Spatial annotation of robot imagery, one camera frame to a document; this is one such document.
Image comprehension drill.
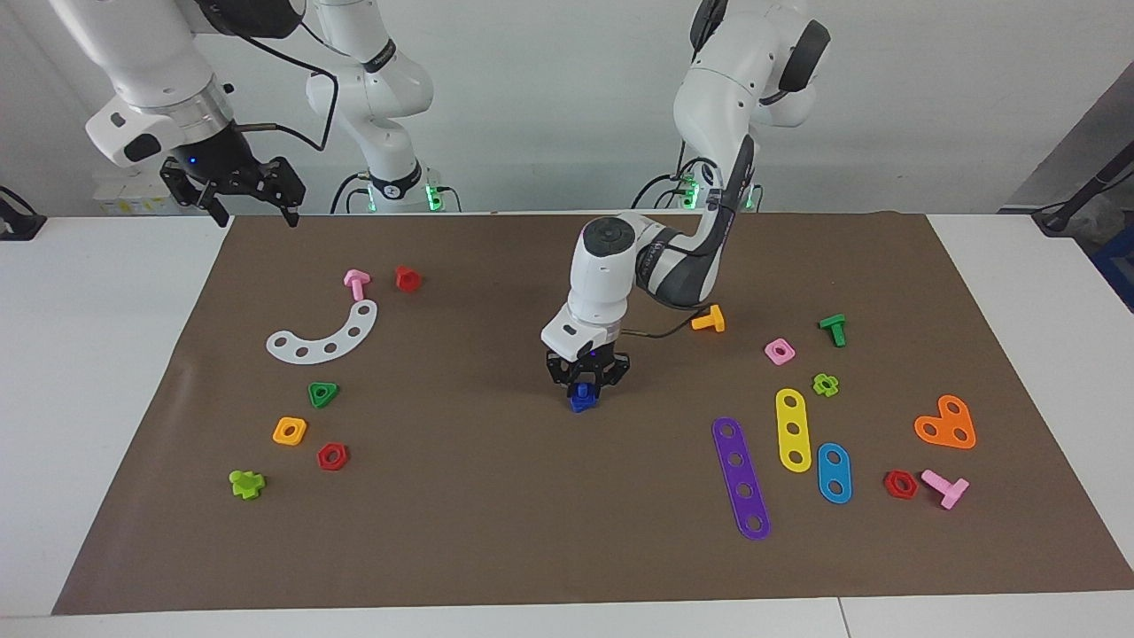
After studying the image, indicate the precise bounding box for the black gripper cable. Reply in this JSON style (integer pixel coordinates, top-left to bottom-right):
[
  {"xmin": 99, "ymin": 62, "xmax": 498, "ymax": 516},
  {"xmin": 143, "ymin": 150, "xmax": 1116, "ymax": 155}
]
[
  {"xmin": 232, "ymin": 18, "xmax": 343, "ymax": 153},
  {"xmin": 618, "ymin": 303, "xmax": 711, "ymax": 341}
]

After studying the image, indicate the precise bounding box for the black clamp mount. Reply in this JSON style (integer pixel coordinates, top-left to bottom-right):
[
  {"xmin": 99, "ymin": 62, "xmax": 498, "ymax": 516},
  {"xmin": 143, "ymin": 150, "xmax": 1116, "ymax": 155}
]
[{"xmin": 0, "ymin": 184, "xmax": 48, "ymax": 243}]

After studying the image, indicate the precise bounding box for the blue crate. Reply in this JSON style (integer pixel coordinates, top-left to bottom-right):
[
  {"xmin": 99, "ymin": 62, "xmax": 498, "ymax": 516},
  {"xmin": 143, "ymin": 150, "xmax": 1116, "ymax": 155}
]
[{"xmin": 1092, "ymin": 223, "xmax": 1134, "ymax": 313}]

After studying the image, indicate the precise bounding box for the blue two-hole plastic plate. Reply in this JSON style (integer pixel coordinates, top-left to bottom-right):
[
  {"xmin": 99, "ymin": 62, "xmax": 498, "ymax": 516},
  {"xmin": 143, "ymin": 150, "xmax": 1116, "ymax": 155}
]
[{"xmin": 816, "ymin": 441, "xmax": 854, "ymax": 506}]

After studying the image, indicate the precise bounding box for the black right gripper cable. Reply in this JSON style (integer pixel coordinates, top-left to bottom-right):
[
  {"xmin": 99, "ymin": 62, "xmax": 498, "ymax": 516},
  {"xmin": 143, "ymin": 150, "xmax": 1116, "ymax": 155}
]
[{"xmin": 232, "ymin": 18, "xmax": 343, "ymax": 153}]

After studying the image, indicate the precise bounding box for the yellow three-hole plastic plate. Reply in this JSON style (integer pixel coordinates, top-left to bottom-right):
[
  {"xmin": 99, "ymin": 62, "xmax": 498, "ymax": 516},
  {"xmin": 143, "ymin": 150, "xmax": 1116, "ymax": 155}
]
[{"xmin": 774, "ymin": 387, "xmax": 813, "ymax": 474}]

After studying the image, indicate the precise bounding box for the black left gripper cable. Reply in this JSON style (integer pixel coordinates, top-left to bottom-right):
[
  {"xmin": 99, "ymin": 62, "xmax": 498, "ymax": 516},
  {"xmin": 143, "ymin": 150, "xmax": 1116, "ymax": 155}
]
[{"xmin": 618, "ymin": 303, "xmax": 711, "ymax": 341}]

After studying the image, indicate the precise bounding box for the brown paper mat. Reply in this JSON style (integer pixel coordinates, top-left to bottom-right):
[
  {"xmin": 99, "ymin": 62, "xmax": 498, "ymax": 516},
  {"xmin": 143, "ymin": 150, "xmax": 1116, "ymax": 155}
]
[{"xmin": 51, "ymin": 211, "xmax": 1134, "ymax": 617}]

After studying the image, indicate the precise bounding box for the white curved five-hole plate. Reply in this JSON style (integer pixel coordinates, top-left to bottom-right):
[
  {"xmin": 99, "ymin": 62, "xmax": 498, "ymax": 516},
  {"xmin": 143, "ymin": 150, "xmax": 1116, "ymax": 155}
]
[{"xmin": 265, "ymin": 299, "xmax": 380, "ymax": 366}]

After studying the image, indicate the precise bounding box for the orange heart-shaped plastic plate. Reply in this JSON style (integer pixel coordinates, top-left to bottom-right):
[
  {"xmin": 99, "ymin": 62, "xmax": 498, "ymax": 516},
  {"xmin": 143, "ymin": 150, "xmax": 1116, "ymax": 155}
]
[{"xmin": 913, "ymin": 394, "xmax": 978, "ymax": 451}]

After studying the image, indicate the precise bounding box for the black stand pole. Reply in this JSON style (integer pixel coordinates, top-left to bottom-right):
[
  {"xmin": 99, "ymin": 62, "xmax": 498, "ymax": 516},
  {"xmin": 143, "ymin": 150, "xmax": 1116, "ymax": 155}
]
[{"xmin": 1031, "ymin": 158, "xmax": 1134, "ymax": 237}]

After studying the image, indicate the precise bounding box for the purple four-hole plastic plate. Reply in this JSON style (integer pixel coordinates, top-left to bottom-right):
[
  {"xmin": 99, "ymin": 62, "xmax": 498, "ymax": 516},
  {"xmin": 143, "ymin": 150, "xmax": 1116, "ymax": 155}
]
[{"xmin": 711, "ymin": 416, "xmax": 773, "ymax": 542}]

